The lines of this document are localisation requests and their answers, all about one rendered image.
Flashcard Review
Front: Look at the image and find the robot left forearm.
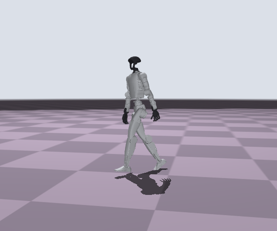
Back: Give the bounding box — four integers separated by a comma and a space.
148, 89, 157, 110

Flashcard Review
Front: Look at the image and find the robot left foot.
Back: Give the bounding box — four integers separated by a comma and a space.
115, 166, 131, 172

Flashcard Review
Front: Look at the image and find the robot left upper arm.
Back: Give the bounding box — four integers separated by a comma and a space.
137, 72, 150, 96

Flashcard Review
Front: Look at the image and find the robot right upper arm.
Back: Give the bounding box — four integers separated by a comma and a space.
125, 76, 130, 98

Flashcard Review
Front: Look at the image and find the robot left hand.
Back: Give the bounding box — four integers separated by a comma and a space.
151, 107, 160, 121

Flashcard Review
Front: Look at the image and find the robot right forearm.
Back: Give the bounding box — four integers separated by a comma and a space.
125, 97, 131, 112

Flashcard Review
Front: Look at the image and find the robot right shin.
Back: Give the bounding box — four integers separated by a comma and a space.
143, 141, 161, 163

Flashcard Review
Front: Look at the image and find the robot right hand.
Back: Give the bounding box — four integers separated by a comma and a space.
122, 108, 129, 124

